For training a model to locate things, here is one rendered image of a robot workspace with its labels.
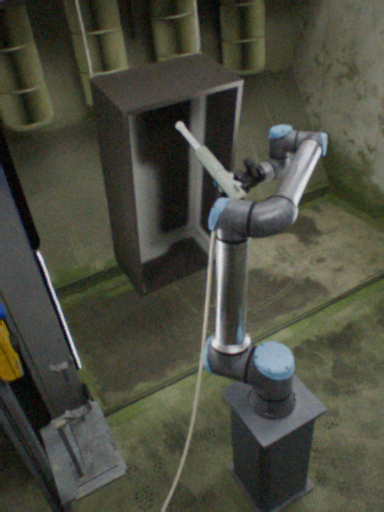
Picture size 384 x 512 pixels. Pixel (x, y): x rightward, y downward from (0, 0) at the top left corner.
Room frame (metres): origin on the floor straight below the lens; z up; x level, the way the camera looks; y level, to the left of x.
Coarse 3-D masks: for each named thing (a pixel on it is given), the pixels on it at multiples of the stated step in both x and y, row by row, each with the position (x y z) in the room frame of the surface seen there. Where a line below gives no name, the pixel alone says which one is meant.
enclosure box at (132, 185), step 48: (96, 96) 2.06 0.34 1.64; (144, 96) 1.93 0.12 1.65; (192, 96) 1.96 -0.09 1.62; (240, 96) 2.09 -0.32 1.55; (144, 144) 2.30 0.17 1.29; (144, 192) 2.35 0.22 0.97; (192, 192) 2.52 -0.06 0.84; (144, 240) 2.41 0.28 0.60; (192, 240) 2.47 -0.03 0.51; (144, 288) 2.08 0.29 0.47
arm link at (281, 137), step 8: (272, 128) 1.77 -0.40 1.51; (280, 128) 1.75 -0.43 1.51; (288, 128) 1.74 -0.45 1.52; (272, 136) 1.74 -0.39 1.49; (280, 136) 1.71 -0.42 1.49; (288, 136) 1.71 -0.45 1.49; (272, 144) 1.73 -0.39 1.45; (280, 144) 1.71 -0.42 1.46; (288, 144) 1.70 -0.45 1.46; (272, 152) 1.73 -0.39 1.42; (280, 152) 1.72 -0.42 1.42; (288, 152) 1.73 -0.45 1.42
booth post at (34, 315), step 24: (0, 168) 1.34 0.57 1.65; (0, 192) 1.33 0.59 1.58; (0, 216) 1.32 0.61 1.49; (0, 240) 1.31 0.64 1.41; (24, 240) 1.34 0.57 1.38; (0, 264) 1.29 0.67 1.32; (24, 264) 1.32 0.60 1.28; (24, 288) 1.31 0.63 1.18; (24, 312) 1.30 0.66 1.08; (48, 312) 1.33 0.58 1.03; (24, 336) 1.28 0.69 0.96; (48, 336) 1.32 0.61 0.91; (24, 360) 1.27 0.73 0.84; (48, 360) 1.30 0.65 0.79; (48, 384) 1.29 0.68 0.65; (72, 384) 1.33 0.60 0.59; (48, 408) 1.27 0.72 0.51; (72, 408) 1.31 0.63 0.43
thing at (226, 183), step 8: (184, 128) 1.86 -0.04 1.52; (192, 136) 1.81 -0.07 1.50; (192, 144) 1.78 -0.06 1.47; (200, 152) 1.71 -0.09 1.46; (208, 152) 1.71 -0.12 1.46; (200, 160) 1.71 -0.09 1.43; (208, 160) 1.67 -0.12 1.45; (216, 160) 1.67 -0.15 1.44; (208, 168) 1.65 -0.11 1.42; (216, 168) 1.62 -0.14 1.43; (216, 176) 1.60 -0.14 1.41; (224, 176) 1.58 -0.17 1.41; (224, 184) 1.55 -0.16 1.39; (232, 184) 1.54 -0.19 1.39; (216, 192) 1.62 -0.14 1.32; (224, 192) 1.55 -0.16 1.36; (232, 192) 1.51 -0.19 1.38; (240, 192) 1.51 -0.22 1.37; (216, 200) 1.62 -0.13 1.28
